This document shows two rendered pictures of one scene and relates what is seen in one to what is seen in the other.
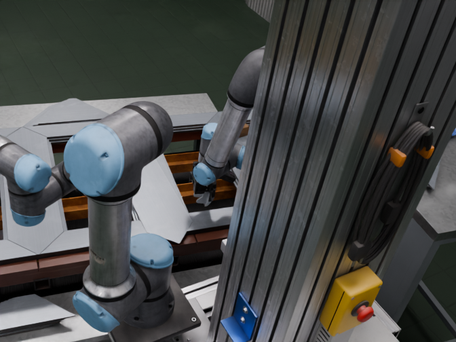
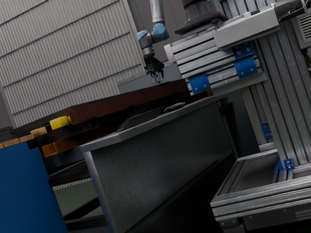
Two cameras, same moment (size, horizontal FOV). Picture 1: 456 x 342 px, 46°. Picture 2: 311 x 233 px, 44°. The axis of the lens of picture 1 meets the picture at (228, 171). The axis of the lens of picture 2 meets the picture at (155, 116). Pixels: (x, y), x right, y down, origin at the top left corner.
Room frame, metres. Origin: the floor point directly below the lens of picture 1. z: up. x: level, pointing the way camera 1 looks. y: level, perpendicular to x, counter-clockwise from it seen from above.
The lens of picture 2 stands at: (-0.49, 1.40, 0.73)
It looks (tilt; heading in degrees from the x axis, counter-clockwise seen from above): 1 degrees down; 329
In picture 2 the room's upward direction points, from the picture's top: 19 degrees counter-clockwise
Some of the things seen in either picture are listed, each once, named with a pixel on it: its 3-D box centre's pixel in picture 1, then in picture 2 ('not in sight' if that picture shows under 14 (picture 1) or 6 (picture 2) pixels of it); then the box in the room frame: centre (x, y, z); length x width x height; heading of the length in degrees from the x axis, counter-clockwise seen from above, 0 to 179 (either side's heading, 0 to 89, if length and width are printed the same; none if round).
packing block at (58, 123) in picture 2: not in sight; (59, 122); (1.07, 0.91, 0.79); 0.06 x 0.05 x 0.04; 26
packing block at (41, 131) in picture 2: not in sight; (39, 132); (1.46, 0.91, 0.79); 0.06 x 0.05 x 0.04; 26
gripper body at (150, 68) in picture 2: (204, 176); (152, 64); (1.54, 0.08, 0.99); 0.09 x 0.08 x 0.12; 117
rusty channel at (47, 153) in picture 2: not in sight; (150, 113); (1.50, 0.23, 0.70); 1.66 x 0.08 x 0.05; 116
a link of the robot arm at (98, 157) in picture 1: (110, 232); not in sight; (0.78, 0.22, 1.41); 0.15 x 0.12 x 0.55; 152
